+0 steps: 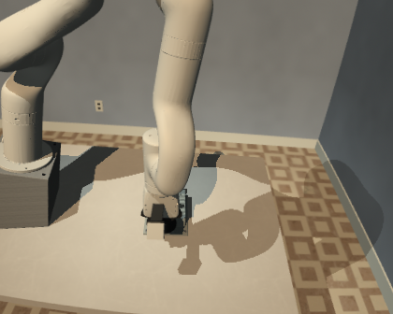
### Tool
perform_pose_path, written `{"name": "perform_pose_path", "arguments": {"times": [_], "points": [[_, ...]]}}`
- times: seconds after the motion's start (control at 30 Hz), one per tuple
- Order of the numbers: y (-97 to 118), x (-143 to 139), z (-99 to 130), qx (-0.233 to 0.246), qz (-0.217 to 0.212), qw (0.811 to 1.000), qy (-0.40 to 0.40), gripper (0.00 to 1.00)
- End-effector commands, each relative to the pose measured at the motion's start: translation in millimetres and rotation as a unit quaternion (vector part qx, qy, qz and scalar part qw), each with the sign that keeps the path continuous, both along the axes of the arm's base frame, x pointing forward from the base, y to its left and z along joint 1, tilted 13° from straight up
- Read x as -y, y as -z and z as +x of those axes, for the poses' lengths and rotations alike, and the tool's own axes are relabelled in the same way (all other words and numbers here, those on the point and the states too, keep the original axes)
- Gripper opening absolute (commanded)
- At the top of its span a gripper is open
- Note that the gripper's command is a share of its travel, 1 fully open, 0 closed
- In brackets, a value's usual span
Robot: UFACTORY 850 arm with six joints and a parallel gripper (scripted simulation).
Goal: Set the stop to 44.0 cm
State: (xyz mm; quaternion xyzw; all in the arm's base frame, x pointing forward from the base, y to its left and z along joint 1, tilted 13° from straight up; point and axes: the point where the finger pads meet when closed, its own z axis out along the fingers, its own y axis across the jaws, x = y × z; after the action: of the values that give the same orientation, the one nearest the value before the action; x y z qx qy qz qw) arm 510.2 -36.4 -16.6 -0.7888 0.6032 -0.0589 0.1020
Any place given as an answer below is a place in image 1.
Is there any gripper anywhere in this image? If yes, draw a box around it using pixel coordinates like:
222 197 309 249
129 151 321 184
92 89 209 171
140 186 182 234

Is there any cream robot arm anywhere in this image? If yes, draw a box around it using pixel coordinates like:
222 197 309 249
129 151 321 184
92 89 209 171
0 0 213 240

